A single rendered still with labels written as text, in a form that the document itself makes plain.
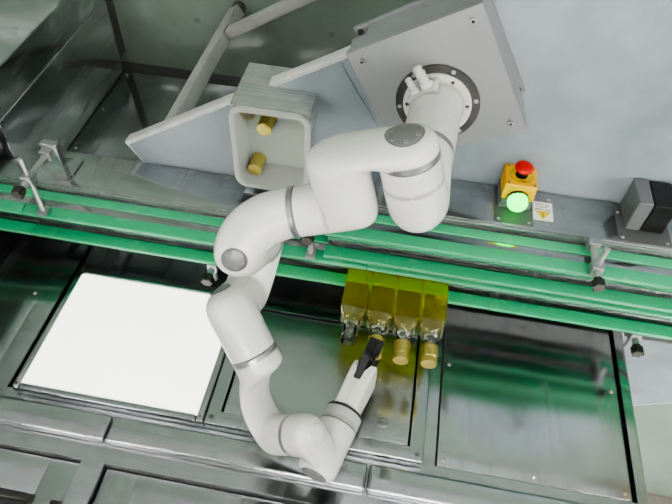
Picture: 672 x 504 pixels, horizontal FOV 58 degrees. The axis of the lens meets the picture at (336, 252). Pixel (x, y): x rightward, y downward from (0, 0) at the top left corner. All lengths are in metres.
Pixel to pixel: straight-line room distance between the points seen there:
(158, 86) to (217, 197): 0.83
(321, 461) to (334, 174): 0.52
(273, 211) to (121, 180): 0.69
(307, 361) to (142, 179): 0.60
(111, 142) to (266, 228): 1.15
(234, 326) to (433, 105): 0.50
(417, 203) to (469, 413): 0.67
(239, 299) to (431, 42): 0.55
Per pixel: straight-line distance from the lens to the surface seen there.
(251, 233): 0.97
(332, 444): 1.16
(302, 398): 1.39
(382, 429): 1.36
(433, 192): 0.92
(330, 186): 0.90
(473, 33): 1.11
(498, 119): 1.19
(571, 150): 1.41
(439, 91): 1.13
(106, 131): 2.10
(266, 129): 1.35
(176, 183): 1.56
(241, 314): 1.05
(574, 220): 1.44
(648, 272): 1.44
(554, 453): 1.47
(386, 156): 0.88
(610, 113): 1.37
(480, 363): 1.53
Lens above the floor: 1.83
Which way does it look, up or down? 40 degrees down
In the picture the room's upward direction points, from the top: 167 degrees counter-clockwise
